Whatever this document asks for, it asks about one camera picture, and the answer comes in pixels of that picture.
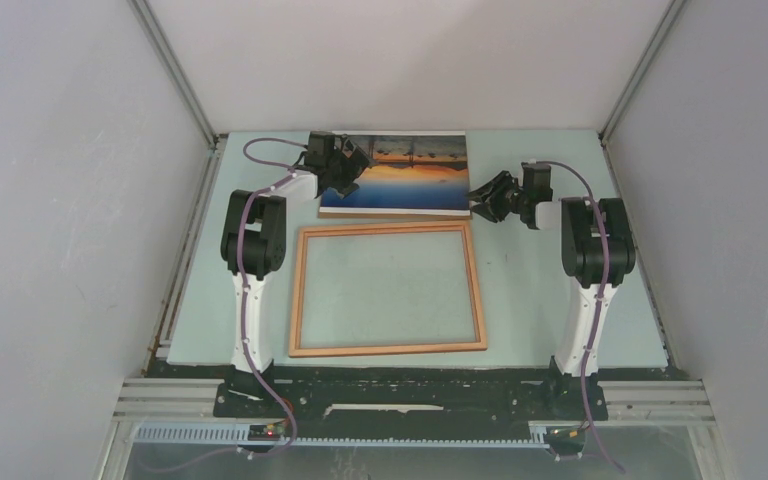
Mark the right aluminium corner post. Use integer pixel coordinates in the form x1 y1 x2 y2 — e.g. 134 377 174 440
599 0 689 146

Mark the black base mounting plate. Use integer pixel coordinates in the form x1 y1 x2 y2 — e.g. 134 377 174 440
213 366 608 441

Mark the wooden picture frame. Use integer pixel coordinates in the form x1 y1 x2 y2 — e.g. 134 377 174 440
288 220 488 358

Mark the aluminium rail with cable duct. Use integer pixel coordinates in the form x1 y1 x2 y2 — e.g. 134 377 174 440
97 367 735 479

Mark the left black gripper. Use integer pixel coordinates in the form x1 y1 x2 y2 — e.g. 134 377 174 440
325 135 377 199

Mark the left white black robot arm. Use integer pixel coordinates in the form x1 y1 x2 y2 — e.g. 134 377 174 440
220 131 377 417

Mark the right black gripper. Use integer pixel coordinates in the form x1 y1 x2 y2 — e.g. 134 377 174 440
465 169 530 224

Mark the left aluminium corner post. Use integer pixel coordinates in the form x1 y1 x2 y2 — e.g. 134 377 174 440
126 0 220 148

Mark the aluminium corner post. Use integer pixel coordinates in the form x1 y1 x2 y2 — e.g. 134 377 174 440
126 0 220 148
599 0 689 146

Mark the brown cardboard backing board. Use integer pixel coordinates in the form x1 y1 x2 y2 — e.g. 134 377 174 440
318 132 475 221

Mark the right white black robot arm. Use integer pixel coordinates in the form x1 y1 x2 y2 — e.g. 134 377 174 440
466 160 636 418

